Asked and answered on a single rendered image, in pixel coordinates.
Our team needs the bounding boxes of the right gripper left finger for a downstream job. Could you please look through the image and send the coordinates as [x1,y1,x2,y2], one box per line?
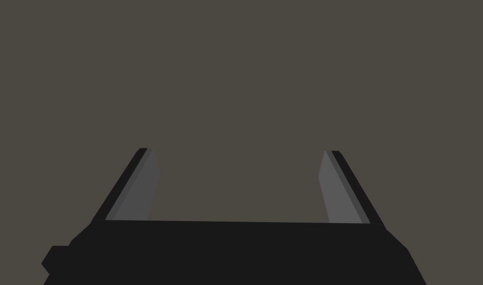
[91,147,161,222]

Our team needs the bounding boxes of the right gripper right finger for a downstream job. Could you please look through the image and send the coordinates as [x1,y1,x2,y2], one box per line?
[318,150,385,225]

